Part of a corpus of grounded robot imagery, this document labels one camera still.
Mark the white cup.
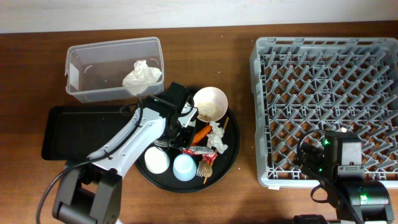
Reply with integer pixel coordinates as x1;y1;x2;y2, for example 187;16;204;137
144;147;170;174

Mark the wooden chopstick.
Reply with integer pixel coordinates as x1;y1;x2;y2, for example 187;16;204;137
203;117;229;167

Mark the crumpled white napkin on tray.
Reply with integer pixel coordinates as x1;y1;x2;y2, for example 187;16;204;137
206;121;228;154

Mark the round black serving tray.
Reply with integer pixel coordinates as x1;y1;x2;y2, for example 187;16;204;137
133;88;241;194

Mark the light blue cup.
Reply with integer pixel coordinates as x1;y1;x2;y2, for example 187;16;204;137
173;154;197;182

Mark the clear plastic waste bin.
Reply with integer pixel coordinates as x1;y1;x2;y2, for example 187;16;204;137
65;37;165;103

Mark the white plastic fork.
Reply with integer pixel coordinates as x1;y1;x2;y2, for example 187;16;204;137
197;146;213;177

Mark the orange carrot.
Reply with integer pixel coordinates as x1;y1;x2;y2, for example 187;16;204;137
191;125;212;146

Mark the pink bowl with rice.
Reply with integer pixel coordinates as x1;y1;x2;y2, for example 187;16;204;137
193;86;228;123

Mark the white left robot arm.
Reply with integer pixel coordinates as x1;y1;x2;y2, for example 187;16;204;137
52;93;198;223

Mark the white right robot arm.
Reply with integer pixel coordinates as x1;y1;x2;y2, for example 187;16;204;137
297;136;394;223

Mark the white tissue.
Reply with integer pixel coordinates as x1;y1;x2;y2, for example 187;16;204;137
122;60;162;95

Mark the brown cookie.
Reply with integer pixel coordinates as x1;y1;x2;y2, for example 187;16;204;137
198;160;213;177

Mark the black rectangular tray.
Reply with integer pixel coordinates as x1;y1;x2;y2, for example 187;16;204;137
41;105;131;161

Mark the red snack wrapper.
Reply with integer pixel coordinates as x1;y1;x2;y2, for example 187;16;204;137
180;146;218;165

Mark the grey dishwasher rack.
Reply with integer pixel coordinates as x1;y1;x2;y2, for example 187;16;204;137
250;37;397;189

